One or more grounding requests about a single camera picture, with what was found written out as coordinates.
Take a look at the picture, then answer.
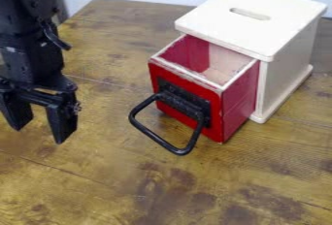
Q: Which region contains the red wooden drawer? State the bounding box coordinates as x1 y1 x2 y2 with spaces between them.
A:
147 35 260 144

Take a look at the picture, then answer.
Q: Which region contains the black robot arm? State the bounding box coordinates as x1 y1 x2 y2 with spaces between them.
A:
0 0 80 144

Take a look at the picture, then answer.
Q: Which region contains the white wooden cabinet box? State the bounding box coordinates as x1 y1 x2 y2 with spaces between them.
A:
175 0 327 123

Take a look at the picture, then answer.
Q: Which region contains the black metal drawer handle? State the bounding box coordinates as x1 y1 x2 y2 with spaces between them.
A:
127 77 213 156

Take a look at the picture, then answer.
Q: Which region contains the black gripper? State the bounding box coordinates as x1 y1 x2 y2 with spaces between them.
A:
0 31 82 144

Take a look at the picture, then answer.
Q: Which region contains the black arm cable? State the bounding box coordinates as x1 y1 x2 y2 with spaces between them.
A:
37 18 72 51

